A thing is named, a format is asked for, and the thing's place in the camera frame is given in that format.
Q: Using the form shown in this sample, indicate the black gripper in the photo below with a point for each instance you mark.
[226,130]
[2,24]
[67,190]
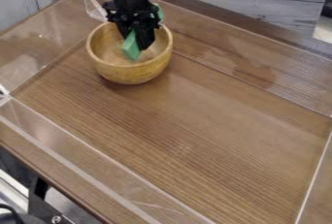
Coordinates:
[123,12]

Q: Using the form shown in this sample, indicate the green rectangular block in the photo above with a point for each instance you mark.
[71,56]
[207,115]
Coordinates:
[129,45]

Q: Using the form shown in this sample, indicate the brown wooden bowl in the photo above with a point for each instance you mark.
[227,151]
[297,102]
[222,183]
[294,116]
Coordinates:
[109,61]

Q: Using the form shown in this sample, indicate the black table leg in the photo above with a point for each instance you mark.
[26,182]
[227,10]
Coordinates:
[37,207]

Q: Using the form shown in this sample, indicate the clear acrylic corner bracket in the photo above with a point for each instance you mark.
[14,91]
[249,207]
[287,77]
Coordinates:
[93,10]

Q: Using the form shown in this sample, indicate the clear acrylic tray wall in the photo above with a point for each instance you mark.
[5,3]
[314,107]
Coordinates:
[115,194]

